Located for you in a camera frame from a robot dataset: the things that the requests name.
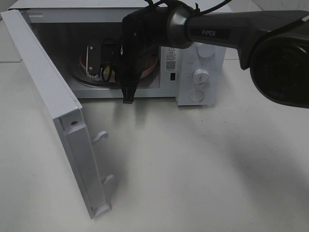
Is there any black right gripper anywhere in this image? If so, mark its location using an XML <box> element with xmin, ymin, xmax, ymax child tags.
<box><xmin>100</xmin><ymin>29</ymin><xmax>157</xmax><ymax>105</ymax></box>

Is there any pink round plate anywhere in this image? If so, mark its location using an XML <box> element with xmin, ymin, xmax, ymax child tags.
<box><xmin>79</xmin><ymin>52</ymin><xmax>158</xmax><ymax>83</ymax></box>

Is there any round white door button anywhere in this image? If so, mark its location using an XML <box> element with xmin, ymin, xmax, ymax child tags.
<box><xmin>190</xmin><ymin>91</ymin><xmax>204</xmax><ymax>102</ymax></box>

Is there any white microwave door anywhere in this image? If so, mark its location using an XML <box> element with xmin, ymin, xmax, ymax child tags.
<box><xmin>1</xmin><ymin>10</ymin><xmax>114</xmax><ymax>219</ymax></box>

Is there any white timer knob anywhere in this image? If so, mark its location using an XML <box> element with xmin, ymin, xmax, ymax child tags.
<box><xmin>192</xmin><ymin>68</ymin><xmax>210</xmax><ymax>85</ymax></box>

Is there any sandwich with lettuce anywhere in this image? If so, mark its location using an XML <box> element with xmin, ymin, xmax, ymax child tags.
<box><xmin>101</xmin><ymin>48</ymin><xmax>158</xmax><ymax>83</ymax></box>

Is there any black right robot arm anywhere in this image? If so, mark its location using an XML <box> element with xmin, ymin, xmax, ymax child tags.
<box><xmin>111</xmin><ymin>0</ymin><xmax>309</xmax><ymax>108</ymax></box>

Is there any white warning label sticker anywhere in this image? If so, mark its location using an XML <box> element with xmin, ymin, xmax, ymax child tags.
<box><xmin>166</xmin><ymin>47</ymin><xmax>178</xmax><ymax>71</ymax></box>

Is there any white microwave oven body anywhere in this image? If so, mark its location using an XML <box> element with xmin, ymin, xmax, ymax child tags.
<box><xmin>2</xmin><ymin>0</ymin><xmax>225</xmax><ymax>105</ymax></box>

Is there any upper white power knob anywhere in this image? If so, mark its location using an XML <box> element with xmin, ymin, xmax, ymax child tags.
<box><xmin>196</xmin><ymin>43</ymin><xmax>215</xmax><ymax>58</ymax></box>

